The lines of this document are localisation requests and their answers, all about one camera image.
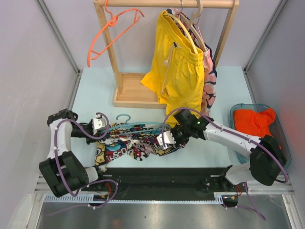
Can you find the comic print shorts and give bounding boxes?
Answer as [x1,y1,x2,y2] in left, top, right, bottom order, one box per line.
[94,130,183,171]

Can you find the teal plastic hanger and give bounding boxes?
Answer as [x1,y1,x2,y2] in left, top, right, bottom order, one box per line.
[108,114,163,135]

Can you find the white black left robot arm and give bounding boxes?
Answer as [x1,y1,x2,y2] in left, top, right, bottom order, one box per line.
[39,109,105,198]

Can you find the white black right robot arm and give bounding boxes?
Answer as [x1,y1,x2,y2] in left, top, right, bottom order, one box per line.
[169,107,288,191]

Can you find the yellow shorts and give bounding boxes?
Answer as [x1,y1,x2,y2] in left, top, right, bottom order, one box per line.
[141,10,204,115]

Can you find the pink floral shorts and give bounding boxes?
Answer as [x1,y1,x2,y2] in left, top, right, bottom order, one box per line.
[166,8,217,116]

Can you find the orange plastic hanger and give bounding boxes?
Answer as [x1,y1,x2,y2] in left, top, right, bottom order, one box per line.
[87,0,145,68]

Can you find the beige hanger with metal hook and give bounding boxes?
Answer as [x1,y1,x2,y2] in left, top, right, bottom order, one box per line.
[177,0,207,52]

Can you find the beige wooden hanger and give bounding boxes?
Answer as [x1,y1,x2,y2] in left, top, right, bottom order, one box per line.
[164,13,198,54]

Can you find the wooden clothes rack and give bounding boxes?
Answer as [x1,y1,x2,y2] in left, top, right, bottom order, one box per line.
[87,0,240,109]

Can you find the orange garment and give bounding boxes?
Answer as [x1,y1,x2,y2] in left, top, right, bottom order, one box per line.
[233,108,276,137]

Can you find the teal plastic basket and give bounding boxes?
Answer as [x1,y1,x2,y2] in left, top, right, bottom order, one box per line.
[230,104,291,169]

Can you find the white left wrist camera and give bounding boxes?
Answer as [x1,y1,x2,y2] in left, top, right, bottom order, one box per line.
[92,112,109,134]

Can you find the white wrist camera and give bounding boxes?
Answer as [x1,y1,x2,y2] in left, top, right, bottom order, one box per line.
[156,131,176,150]
[92,112,109,134]

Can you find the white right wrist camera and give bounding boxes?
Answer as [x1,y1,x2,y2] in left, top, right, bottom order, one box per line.
[156,131,176,150]

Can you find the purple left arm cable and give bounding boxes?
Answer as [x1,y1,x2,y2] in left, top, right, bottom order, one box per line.
[52,113,112,198]

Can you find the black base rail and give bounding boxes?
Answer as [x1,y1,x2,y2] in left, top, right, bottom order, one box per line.
[83,167,241,201]

